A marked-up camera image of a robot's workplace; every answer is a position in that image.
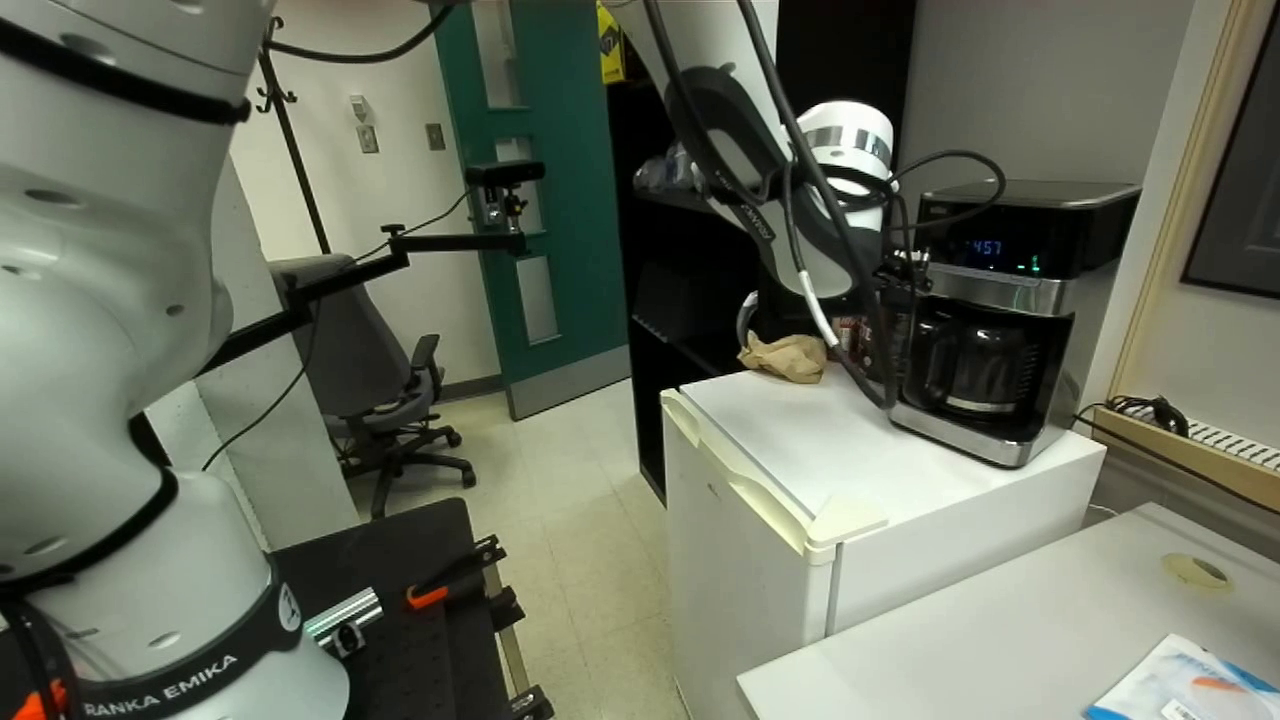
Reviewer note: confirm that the green door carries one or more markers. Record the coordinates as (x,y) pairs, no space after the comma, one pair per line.
(527,86)

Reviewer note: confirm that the white mini fridge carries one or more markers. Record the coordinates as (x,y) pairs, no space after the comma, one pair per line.
(798,511)

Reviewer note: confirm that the black office chair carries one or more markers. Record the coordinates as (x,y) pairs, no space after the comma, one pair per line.
(384,436)

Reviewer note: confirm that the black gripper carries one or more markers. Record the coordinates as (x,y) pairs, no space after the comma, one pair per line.
(884,327)

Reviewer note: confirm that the black mat on cart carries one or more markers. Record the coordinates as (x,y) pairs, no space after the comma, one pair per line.
(405,666)

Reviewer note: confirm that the orange handled clamp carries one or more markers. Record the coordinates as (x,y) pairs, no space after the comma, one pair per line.
(457,579)

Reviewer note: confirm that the blue white paper booklet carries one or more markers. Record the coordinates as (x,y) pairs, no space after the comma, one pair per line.
(1185,683)

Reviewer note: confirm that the black silver coffee machine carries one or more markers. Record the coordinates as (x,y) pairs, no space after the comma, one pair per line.
(1014,299)

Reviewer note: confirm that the black tall shelf cabinet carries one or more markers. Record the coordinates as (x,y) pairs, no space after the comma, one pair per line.
(759,164)

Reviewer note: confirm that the black object on window sill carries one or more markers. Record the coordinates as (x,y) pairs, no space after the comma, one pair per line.
(1153,408)

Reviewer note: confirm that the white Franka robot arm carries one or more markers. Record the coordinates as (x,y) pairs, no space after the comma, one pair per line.
(134,589)

